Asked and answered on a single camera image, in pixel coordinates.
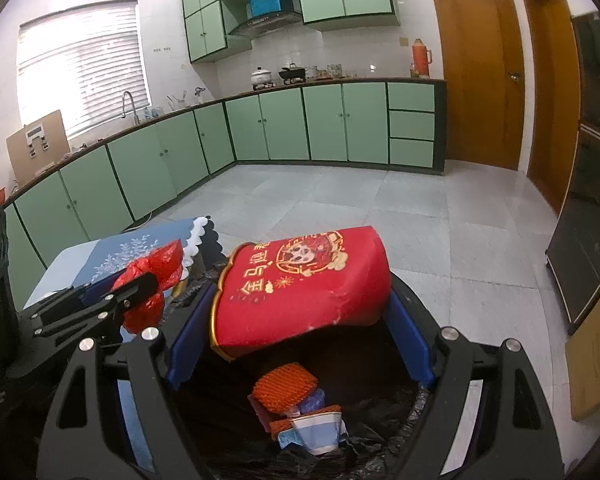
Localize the white paper cup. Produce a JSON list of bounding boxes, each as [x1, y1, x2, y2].
[[291, 410, 343, 456]]

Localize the blue box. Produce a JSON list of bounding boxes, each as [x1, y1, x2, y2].
[[247, 0, 287, 18]]

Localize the white window blind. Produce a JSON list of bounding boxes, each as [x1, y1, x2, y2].
[[17, 0, 151, 137]]

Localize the blue snowflake tablecloth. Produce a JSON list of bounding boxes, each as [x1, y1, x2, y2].
[[22, 216, 224, 476]]

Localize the range hood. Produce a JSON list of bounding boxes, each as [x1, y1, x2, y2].
[[228, 10, 303, 38]]

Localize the metal faucet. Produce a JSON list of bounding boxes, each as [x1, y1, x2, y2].
[[121, 91, 140, 126]]

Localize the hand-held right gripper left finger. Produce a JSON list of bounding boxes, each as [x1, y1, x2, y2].
[[37, 280, 221, 480]]

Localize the green base cabinets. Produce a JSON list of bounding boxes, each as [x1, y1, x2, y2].
[[2, 79, 448, 281]]

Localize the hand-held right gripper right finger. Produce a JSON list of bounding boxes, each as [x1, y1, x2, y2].
[[382, 290, 566, 480]]

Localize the orange foam net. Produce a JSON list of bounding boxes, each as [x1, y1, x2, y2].
[[252, 361, 317, 413]]

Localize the flat cardboard sheet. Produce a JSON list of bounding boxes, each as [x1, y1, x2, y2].
[[565, 265, 600, 421]]

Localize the wooden door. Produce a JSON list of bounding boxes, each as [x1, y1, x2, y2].
[[426, 0, 527, 172], [519, 0, 583, 216]]

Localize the red thermos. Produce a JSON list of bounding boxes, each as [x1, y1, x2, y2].
[[412, 38, 433, 79]]

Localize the black glass cabinet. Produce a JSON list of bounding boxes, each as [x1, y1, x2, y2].
[[545, 10, 600, 336]]

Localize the red plastic bag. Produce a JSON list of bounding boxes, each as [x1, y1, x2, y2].
[[111, 239, 185, 335]]

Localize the black wok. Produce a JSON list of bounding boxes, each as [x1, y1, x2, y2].
[[279, 63, 308, 84]]

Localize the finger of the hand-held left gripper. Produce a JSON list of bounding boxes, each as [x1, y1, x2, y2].
[[29, 272, 160, 337]]

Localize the red printed gift box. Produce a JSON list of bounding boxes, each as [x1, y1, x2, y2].
[[210, 226, 392, 363]]

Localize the trash bin with black liner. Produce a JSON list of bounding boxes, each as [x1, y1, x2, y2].
[[162, 257, 481, 480]]

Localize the brown cardboard box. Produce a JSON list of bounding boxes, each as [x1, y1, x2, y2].
[[6, 110, 72, 183]]

